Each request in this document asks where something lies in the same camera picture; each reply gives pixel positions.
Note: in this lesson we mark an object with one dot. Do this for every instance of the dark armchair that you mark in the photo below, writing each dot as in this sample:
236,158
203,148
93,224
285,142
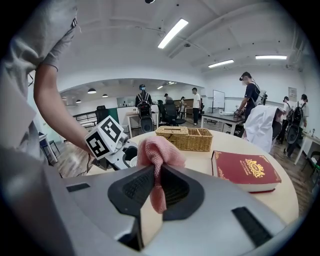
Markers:
313,162

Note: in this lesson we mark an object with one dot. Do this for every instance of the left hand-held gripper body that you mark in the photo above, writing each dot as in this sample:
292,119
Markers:
105,137

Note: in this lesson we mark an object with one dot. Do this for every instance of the black top table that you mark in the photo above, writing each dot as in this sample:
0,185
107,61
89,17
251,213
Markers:
220,117

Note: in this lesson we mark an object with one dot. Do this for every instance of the white garment on chair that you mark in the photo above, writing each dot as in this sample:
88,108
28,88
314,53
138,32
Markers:
260,127

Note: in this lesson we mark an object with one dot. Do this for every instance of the ceiling light strip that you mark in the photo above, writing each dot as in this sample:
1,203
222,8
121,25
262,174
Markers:
221,63
173,33
271,57

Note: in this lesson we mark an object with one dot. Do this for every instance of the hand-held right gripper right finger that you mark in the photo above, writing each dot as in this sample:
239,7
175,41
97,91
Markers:
212,212

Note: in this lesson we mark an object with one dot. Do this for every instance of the white projector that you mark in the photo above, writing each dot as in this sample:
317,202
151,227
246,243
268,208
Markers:
227,113

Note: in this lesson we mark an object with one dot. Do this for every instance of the black office chair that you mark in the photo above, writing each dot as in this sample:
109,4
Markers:
102,113
172,112

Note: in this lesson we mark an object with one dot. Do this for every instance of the wall poster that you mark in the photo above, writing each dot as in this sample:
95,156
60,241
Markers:
292,94

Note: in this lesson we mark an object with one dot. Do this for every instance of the person's left forearm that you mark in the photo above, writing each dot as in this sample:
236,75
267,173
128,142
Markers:
60,112

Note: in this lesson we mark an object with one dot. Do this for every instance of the person's grey shirt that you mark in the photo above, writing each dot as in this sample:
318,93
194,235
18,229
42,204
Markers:
37,37

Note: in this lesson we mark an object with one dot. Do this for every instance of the black railing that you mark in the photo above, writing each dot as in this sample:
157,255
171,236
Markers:
83,120

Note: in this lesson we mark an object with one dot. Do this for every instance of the pink knitted cloth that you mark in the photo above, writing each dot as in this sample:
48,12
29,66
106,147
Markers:
160,152

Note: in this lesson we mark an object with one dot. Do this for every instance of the red hardcover book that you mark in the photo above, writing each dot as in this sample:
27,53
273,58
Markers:
245,170

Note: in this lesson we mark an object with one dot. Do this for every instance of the green partition panel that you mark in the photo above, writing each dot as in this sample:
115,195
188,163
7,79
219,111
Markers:
113,115

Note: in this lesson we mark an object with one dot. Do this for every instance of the black head camera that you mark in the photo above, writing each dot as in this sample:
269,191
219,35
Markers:
150,1

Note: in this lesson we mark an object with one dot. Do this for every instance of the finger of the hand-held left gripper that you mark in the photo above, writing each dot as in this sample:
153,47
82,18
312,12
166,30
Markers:
118,157

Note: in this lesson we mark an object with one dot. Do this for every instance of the black backpack rig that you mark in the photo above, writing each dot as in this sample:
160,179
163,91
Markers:
146,117
295,125

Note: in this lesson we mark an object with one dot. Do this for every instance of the wicker tissue basket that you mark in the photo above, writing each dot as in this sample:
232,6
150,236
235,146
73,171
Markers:
185,138

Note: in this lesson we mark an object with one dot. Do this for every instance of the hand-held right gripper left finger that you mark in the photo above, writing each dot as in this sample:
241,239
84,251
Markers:
95,200

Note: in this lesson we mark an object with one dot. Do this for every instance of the whiteboard on stand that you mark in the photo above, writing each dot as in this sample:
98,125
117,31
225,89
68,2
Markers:
219,100

